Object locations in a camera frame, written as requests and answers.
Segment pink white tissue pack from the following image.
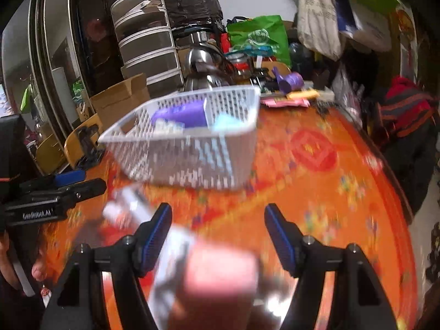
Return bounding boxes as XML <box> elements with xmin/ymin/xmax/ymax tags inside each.
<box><xmin>148</xmin><ymin>224</ymin><xmax>260</xmax><ymax>329</ymax></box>

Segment purple tissue pack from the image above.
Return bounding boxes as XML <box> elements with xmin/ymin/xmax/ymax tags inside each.
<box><xmin>152</xmin><ymin>100</ymin><xmax>207</xmax><ymax>128</ymax></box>

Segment person's left hand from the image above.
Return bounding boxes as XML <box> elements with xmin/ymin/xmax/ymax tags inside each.
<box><xmin>0</xmin><ymin>232</ymin><xmax>47</xmax><ymax>290</ymax></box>

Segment wooden chair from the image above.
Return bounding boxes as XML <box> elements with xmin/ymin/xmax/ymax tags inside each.
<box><xmin>64</xmin><ymin>113</ymin><xmax>105</xmax><ymax>170</ymax></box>

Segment cardboard box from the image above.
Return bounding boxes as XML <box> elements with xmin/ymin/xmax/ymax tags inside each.
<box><xmin>90</xmin><ymin>73</ymin><xmax>150</xmax><ymax>130</ymax></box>

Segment white perforated plastic basket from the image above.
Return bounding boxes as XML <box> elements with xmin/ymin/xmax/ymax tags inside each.
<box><xmin>98</xmin><ymin>85</ymin><xmax>260</xmax><ymax>190</ymax></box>

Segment dark wooden glass cabinet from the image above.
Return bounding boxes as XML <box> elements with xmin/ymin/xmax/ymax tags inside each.
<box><xmin>1</xmin><ymin>0</ymin><xmax>123</xmax><ymax>174</ymax></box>

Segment white plastic drawer tower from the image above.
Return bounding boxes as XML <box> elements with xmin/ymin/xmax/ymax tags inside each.
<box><xmin>110</xmin><ymin>0</ymin><xmax>184</xmax><ymax>98</ymax></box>

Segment light blue packet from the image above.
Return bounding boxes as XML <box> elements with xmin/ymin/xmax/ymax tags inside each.
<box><xmin>210</xmin><ymin>112</ymin><xmax>245</xmax><ymax>133</ymax></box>

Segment stainless steel kettle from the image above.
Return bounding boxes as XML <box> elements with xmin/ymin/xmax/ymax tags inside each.
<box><xmin>179</xmin><ymin>40</ymin><xmax>235</xmax><ymax>92</ymax></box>

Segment red striped clothing pile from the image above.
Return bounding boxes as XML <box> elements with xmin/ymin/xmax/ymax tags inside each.
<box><xmin>374</xmin><ymin>76</ymin><xmax>439</xmax><ymax>214</ymax></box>

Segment yellow object on table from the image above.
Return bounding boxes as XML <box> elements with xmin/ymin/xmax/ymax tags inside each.
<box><xmin>286</xmin><ymin>89</ymin><xmax>319</xmax><ymax>100</ymax></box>

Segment black bag on drawers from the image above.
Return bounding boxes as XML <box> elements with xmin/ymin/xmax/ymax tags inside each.
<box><xmin>165</xmin><ymin>0</ymin><xmax>224</xmax><ymax>28</ymax></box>

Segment purple plastic cup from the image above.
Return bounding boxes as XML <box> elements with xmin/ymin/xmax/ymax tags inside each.
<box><xmin>272</xmin><ymin>66</ymin><xmax>304</xmax><ymax>95</ymax></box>

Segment green shopping bag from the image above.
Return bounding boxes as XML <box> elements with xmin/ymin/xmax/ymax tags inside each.
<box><xmin>227</xmin><ymin>15</ymin><xmax>292</xmax><ymax>67</ymax></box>

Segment white hanging bag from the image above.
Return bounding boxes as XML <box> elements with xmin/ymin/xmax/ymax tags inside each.
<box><xmin>336</xmin><ymin>0</ymin><xmax>392</xmax><ymax>52</ymax></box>

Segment beige canvas tote bag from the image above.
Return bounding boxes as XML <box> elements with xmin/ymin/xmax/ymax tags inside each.
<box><xmin>298</xmin><ymin>0</ymin><xmax>343</xmax><ymax>61</ymax></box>

